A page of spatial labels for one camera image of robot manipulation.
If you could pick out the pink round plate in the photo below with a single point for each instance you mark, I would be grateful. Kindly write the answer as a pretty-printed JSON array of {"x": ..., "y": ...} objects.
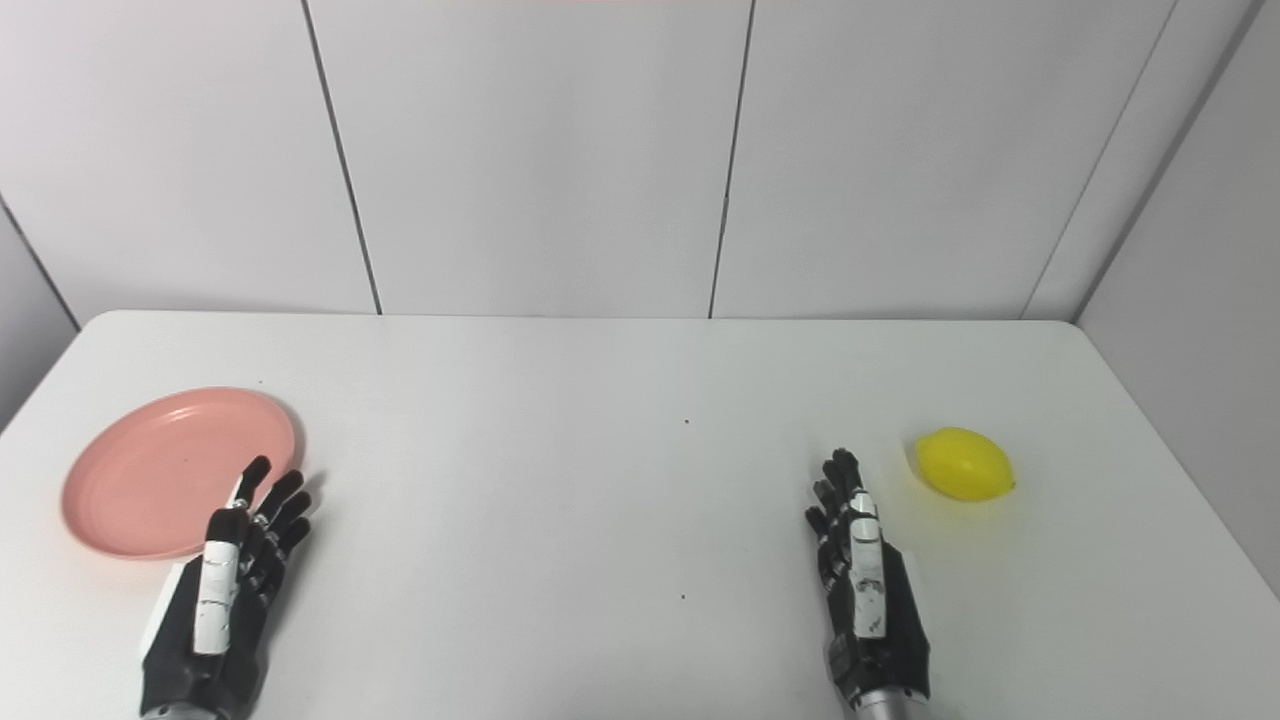
[{"x": 150, "y": 470}]

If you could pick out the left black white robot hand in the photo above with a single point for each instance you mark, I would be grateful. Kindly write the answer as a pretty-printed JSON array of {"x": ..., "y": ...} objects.
[{"x": 216, "y": 590}]

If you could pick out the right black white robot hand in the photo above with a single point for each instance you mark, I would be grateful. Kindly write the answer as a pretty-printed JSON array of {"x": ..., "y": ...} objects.
[{"x": 866, "y": 590}]

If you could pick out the yellow lemon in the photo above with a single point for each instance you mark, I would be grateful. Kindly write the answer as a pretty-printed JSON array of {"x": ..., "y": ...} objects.
[{"x": 966, "y": 464}]

